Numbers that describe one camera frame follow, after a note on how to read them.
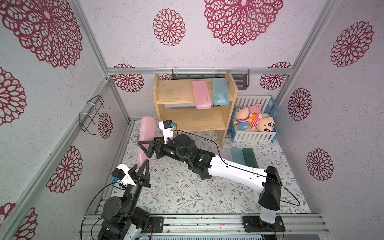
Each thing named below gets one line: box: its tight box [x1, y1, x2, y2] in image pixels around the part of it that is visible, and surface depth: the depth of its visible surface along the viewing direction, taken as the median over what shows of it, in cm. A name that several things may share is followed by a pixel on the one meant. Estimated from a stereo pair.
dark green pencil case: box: [242, 147, 259, 168], surface depth 100 cm
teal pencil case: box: [230, 147, 246, 166], surface depth 102 cm
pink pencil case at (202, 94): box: [192, 80, 212, 110], surface depth 71 cm
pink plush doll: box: [233, 103, 262, 130], surface depth 108 cm
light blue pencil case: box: [213, 77, 230, 106], surface depth 73 cm
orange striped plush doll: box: [248, 113, 275, 132], surface depth 103 cm
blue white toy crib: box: [229, 95, 280, 144], surface depth 109 cm
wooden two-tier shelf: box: [152, 71, 239, 148], surface depth 85 cm
